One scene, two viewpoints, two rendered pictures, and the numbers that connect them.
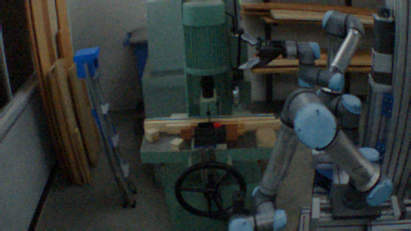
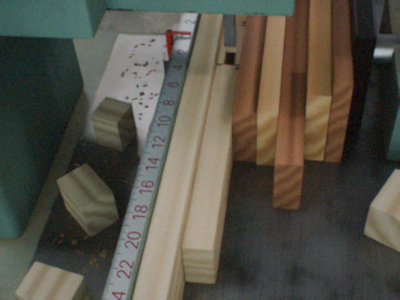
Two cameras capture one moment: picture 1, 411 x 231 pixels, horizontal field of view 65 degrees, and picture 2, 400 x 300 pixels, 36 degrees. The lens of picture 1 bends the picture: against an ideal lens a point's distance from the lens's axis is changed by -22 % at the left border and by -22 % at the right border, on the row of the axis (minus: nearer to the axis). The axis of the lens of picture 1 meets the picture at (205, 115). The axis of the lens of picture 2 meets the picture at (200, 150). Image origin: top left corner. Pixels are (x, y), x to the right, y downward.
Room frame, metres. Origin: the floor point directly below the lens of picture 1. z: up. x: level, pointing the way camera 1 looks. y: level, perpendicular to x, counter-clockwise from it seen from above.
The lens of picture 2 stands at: (1.60, 0.38, 1.25)
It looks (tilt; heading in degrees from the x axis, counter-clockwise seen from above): 46 degrees down; 279
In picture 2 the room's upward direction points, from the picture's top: 5 degrees counter-clockwise
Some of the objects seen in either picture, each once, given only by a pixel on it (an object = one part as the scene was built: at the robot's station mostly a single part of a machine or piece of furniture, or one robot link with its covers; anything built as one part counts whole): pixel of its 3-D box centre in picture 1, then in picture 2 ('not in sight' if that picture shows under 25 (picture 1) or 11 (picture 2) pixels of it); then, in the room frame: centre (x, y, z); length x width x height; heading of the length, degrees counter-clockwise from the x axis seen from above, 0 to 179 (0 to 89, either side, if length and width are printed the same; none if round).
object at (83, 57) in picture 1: (105, 131); not in sight; (2.30, 0.68, 0.58); 0.27 x 0.25 x 1.16; 94
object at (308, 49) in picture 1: (306, 51); not in sight; (1.50, -0.43, 1.31); 0.11 x 0.08 x 0.09; 88
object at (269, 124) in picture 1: (228, 126); (240, 15); (1.63, -0.10, 0.92); 0.55 x 0.02 x 0.04; 88
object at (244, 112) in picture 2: not in sight; (255, 51); (1.61, -0.04, 0.93); 0.21 x 0.02 x 0.05; 88
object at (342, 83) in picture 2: (214, 132); (336, 42); (1.55, -0.03, 0.94); 0.20 x 0.01 x 0.08; 88
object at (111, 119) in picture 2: not in sight; (114, 124); (1.76, -0.05, 0.82); 0.03 x 0.03 x 0.04; 72
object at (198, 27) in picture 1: (205, 36); not in sight; (1.63, -0.02, 1.35); 0.18 x 0.18 x 0.31
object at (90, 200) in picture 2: not in sight; (88, 199); (1.76, 0.05, 0.82); 0.04 x 0.03 x 0.04; 135
